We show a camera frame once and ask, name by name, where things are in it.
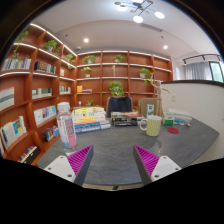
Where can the stack of dark books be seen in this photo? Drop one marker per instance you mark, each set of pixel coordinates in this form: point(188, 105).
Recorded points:
point(124, 120)

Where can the clear plastic water bottle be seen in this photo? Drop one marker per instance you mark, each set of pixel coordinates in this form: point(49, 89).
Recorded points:
point(67, 130)

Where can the stack of white books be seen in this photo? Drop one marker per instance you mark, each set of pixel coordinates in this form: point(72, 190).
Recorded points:
point(181, 116)

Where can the small blue orange badge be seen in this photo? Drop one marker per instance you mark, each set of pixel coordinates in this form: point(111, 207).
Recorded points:
point(188, 125)

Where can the yellow striped white mug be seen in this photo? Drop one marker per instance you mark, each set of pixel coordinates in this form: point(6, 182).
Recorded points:
point(154, 126)

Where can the recessed ceiling light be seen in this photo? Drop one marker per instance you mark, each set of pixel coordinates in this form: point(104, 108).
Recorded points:
point(86, 40)
point(165, 47)

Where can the small green white box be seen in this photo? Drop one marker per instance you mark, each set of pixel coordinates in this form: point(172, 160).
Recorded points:
point(168, 119)

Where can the window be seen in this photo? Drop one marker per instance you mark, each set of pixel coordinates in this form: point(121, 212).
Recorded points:
point(216, 71)

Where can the flat round red coaster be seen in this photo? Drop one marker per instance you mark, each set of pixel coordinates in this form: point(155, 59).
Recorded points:
point(173, 130)

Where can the black ceiling track rail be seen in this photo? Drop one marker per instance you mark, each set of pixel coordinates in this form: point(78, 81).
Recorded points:
point(200, 56)

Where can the orange wooden shelf unit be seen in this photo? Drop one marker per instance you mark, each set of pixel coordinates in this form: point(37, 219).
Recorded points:
point(100, 71)

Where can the grey white curtain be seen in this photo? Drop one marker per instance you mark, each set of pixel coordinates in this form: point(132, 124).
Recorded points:
point(197, 70)

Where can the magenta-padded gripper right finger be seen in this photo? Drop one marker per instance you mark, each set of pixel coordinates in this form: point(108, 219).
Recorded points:
point(165, 165)

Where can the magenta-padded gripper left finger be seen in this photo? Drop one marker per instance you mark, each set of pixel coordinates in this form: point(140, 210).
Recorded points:
point(60, 165)

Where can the ceiling lamp with round bulbs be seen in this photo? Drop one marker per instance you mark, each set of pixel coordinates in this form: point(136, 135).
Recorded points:
point(138, 18)

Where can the green white drink carton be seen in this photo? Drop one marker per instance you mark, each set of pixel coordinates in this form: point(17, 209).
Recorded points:
point(149, 110)

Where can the white wall socket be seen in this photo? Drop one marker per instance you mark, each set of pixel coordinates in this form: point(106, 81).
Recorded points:
point(173, 98)

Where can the ceiling air vent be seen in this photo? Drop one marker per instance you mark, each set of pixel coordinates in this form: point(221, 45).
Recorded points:
point(150, 27)

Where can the chair with dark jacket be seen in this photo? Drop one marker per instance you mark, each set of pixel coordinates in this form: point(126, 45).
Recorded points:
point(119, 106)

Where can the stack of colourful books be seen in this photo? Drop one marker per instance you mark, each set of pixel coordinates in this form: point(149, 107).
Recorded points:
point(88, 120)

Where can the wooden artist mannequin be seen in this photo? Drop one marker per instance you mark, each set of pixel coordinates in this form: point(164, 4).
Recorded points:
point(159, 96)

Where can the tan chair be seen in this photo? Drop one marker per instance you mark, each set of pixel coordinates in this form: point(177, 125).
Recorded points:
point(142, 106)

